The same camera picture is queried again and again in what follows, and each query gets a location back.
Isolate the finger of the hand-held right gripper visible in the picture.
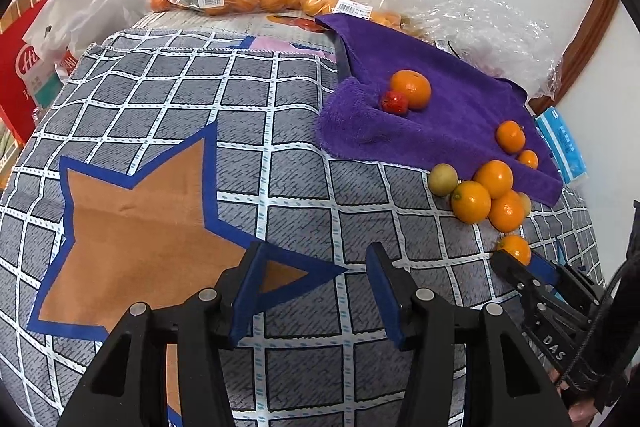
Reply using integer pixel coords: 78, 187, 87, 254
527, 252, 603, 305
492, 249, 551, 304

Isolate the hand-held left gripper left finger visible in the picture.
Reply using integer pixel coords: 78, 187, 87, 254
57, 241, 276, 427

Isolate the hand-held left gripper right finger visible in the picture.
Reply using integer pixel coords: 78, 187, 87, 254
365, 242, 573, 427

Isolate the purple towel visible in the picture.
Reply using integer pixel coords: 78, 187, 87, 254
314, 13, 563, 206

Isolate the small red round fruit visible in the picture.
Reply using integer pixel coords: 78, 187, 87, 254
381, 90, 410, 114

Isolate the large orange mandarin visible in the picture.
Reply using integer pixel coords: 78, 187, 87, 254
390, 70, 432, 110

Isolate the person's right hand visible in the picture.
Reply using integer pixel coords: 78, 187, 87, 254
547, 364, 598, 424

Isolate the blue tissue box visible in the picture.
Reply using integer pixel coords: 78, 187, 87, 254
534, 107, 586, 185

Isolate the crumpled clear plastic wrap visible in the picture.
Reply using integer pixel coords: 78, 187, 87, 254
350, 0, 560, 98

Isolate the pale printed sheet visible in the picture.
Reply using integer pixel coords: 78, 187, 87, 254
132, 9, 336, 58

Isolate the teal white box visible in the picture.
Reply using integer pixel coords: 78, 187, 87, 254
30, 57, 64, 108

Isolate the red paper bag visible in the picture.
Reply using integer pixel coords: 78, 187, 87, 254
0, 0, 66, 148

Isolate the white plastic bag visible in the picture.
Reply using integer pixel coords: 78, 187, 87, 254
22, 0, 143, 58

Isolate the brown wooden door frame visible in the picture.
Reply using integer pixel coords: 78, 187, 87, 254
527, 0, 621, 115

